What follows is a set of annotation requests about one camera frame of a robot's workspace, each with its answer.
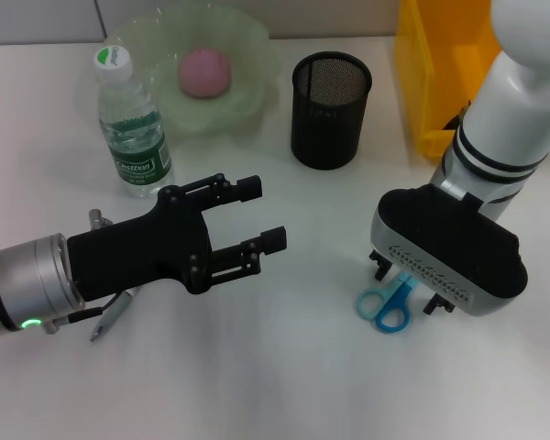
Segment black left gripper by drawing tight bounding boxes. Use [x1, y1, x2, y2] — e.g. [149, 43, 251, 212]
[66, 172, 289, 303]

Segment blue scissors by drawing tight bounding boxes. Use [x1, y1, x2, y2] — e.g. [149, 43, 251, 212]
[356, 269, 416, 335]

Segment clear green-label water bottle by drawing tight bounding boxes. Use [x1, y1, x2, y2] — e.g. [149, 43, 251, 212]
[93, 44, 175, 199]

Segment pink peach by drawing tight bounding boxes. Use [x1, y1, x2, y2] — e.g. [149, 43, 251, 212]
[179, 47, 234, 100]

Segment black mesh pen cup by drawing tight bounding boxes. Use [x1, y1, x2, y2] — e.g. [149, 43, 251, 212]
[290, 51, 372, 171]

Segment translucent green fruit bowl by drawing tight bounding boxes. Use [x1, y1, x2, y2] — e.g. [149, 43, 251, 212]
[104, 2, 281, 137]

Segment silver ballpoint pen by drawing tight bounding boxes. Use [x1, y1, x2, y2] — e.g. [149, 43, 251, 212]
[89, 286, 143, 344]

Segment yellow plastic bin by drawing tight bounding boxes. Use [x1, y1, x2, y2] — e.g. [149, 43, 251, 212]
[393, 0, 505, 160]

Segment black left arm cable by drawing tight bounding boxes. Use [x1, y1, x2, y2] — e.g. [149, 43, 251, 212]
[45, 292, 125, 336]

